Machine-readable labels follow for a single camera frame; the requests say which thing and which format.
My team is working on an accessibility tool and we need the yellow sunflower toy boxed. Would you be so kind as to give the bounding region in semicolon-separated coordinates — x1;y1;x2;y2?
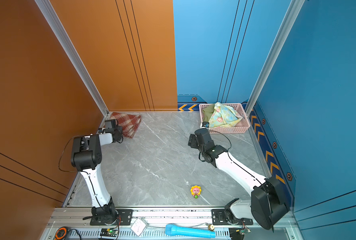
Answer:
190;186;202;199

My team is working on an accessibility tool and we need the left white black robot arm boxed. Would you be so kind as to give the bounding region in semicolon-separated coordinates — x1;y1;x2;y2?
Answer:
71;127;123;225

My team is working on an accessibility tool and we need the left green circuit board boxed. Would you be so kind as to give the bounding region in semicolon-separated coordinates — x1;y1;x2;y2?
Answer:
100;228;119;240

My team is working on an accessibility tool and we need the right green circuit board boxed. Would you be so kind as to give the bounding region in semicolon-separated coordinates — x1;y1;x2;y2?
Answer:
236;227;251;235

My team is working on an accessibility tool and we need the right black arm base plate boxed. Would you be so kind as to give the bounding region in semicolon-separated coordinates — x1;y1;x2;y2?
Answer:
211;209;253;226

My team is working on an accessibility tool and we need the green circuit board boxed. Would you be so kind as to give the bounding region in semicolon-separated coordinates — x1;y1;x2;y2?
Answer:
100;228;119;240
236;227;251;235

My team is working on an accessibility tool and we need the cyan toy microphone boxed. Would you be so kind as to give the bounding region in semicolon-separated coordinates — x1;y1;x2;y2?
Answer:
165;224;216;239

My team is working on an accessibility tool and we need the floral pastel skirt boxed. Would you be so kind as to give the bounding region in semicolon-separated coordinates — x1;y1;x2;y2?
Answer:
209;103;242;128

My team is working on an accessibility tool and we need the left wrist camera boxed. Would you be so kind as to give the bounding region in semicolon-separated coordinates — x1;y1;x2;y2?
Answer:
105;119;118;131

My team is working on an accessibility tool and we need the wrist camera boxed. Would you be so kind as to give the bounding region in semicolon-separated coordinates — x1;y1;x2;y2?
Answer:
201;122;210;129
105;119;118;131

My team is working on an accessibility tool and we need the pink perforated plastic basket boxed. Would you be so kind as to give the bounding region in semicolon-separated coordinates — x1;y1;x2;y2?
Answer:
199;103;251;134

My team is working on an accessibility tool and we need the red plaid skirt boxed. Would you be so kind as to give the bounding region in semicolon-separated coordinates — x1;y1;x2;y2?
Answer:
110;112;142;139

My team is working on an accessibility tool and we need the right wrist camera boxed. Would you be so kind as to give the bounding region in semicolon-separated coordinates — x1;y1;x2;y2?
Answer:
201;122;210;129

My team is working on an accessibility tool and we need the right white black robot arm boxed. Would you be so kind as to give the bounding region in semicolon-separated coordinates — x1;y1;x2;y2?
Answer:
188;128;290;230

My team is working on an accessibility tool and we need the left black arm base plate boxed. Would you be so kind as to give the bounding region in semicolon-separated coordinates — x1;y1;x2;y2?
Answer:
90;209;133;226

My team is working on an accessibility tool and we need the olive green skirt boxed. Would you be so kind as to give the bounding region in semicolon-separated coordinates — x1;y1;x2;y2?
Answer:
202;104;215;123

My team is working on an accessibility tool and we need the white square card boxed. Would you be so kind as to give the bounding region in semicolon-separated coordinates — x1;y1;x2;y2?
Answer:
131;218;148;237

